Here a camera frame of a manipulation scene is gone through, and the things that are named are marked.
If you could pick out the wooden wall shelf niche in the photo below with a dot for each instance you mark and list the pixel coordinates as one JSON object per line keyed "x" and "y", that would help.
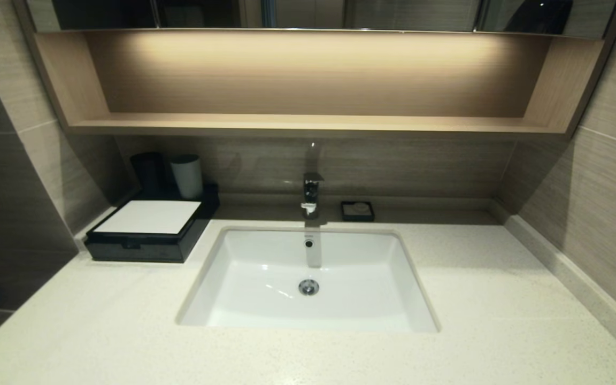
{"x": 308, "y": 124}

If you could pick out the beige soap bar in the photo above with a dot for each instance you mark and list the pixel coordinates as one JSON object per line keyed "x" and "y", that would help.
{"x": 361, "y": 206}

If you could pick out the grey plastic cup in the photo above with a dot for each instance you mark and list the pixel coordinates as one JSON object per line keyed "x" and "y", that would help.
{"x": 187, "y": 179}

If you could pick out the mirror cabinet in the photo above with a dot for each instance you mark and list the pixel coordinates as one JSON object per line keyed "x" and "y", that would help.
{"x": 409, "y": 13}

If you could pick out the black soap dish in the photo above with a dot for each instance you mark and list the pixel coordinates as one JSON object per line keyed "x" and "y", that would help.
{"x": 346, "y": 215}

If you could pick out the black cup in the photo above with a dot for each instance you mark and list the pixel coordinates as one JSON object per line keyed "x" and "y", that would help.
{"x": 148, "y": 174}

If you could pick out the black drawer box white top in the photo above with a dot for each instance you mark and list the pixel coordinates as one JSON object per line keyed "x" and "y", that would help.
{"x": 206, "y": 206}

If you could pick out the white ceramic sink basin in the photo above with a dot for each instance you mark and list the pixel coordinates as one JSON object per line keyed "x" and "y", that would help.
{"x": 286, "y": 289}

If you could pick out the chrome faucet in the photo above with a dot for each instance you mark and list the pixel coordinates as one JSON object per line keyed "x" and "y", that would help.
{"x": 312, "y": 192}

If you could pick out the chrome sink drain stopper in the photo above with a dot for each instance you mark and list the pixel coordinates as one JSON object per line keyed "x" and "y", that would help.
{"x": 308, "y": 287}

